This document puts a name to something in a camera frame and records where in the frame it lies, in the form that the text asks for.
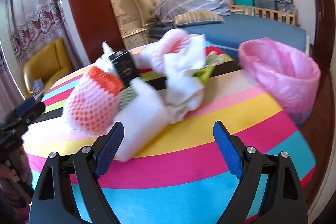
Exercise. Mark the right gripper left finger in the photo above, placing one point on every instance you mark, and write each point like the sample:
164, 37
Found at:
54, 199

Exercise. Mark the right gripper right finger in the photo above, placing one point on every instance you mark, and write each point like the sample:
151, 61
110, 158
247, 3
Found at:
283, 200

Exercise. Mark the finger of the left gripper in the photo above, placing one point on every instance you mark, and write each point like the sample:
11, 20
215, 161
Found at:
29, 103

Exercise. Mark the pink orange foam net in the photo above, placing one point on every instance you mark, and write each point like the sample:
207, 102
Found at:
93, 103

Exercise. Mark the black DORMI carton box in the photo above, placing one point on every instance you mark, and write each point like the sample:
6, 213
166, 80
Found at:
125, 66

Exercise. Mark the white paper towel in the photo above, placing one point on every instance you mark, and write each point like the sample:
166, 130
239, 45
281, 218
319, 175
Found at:
184, 91

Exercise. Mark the pink foam fruit net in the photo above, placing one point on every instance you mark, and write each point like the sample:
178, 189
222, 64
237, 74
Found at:
151, 56

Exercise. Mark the green snack wrapper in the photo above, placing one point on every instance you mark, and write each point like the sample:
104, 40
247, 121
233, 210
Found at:
212, 60

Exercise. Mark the white plastic bag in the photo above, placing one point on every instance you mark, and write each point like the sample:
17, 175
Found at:
103, 62

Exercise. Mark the pink-lined trash bin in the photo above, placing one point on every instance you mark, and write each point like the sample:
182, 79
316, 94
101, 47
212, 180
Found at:
286, 73

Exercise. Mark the left hand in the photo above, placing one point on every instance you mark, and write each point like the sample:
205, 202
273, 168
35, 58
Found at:
8, 176

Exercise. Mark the yellow armchair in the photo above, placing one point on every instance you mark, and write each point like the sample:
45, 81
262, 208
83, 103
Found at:
50, 64

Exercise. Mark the pink floral curtain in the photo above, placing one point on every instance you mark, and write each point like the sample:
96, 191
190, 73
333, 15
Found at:
27, 26

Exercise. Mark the striped colourful tablecloth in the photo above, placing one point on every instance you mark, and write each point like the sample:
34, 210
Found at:
180, 176

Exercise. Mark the white foam block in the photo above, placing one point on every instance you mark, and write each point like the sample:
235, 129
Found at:
143, 118

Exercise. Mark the red-brown wooden pillar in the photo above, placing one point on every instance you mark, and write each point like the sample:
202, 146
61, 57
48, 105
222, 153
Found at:
96, 23

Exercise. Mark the cream nightstand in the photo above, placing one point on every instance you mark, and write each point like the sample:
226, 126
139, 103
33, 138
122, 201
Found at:
132, 35

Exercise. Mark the table lamp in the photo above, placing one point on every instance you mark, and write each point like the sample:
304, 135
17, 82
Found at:
118, 11

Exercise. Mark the dark wooden door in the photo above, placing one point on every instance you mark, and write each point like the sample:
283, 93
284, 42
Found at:
324, 25

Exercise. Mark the blue bed mattress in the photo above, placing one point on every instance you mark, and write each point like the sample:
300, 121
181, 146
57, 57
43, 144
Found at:
235, 29

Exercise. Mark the striped yellow pillow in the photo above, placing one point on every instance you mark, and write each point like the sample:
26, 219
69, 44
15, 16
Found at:
197, 18

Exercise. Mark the grey clear storage bin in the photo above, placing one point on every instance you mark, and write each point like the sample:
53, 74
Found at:
265, 4

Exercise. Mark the grey striped duvet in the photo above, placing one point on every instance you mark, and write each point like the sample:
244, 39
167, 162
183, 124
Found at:
166, 10

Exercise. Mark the wooden crib rail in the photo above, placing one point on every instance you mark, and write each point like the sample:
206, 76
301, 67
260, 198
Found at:
280, 16

